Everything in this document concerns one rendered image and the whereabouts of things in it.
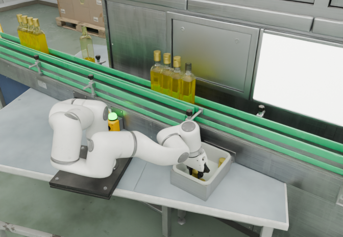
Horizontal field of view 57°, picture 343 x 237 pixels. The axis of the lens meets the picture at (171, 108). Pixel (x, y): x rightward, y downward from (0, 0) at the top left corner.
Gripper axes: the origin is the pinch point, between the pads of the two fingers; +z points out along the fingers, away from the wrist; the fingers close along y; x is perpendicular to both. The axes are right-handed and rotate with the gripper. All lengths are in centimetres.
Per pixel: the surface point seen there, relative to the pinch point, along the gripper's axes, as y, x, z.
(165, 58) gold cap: 33, -33, -26
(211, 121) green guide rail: 6.1, -24.5, -4.4
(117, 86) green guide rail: 62, -23, -7
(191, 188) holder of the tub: -2.3, 7.4, 0.3
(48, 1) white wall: 571, -304, 155
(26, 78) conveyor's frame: 134, -10, 2
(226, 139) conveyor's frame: -3.4, -21.3, -0.3
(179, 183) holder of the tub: 3.3, 7.5, 0.4
